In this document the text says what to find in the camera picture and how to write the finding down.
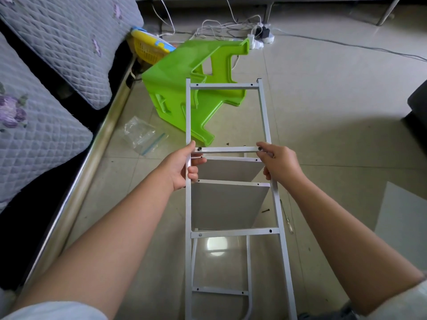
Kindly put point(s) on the grey textured furniture cover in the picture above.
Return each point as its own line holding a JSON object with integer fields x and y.
{"x": 40, "y": 96}

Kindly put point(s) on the grey sofa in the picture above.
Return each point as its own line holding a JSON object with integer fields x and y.
{"x": 419, "y": 116}

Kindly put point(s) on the person's left forearm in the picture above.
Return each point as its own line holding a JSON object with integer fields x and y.
{"x": 93, "y": 250}

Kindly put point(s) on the clear plastic screw bag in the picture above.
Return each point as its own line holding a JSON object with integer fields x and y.
{"x": 143, "y": 135}

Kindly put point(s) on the white power strip with plugs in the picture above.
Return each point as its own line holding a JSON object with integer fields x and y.
{"x": 263, "y": 33}

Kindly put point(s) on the person's right forearm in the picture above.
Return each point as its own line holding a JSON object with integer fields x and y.
{"x": 347, "y": 243}

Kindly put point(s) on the person's left hand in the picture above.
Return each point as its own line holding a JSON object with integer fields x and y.
{"x": 179, "y": 168}

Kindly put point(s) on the yellow plastic basket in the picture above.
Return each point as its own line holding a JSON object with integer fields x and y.
{"x": 150, "y": 44}

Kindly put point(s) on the green plastic stool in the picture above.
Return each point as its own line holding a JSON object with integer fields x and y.
{"x": 193, "y": 83}

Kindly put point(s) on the white metal frame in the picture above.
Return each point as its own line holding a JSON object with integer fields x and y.
{"x": 233, "y": 232}
{"x": 220, "y": 290}

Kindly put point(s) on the person's white shirt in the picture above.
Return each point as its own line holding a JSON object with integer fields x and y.
{"x": 60, "y": 310}

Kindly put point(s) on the chrome metal base rail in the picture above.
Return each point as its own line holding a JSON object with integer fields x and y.
{"x": 73, "y": 190}

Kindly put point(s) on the white wooden board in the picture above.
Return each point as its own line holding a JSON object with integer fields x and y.
{"x": 404, "y": 223}
{"x": 227, "y": 206}
{"x": 230, "y": 170}

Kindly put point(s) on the person's right hand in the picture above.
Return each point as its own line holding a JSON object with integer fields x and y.
{"x": 283, "y": 164}

